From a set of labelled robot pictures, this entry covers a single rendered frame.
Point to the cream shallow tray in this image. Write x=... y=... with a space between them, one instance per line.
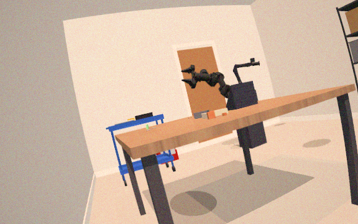
x=217 y=113

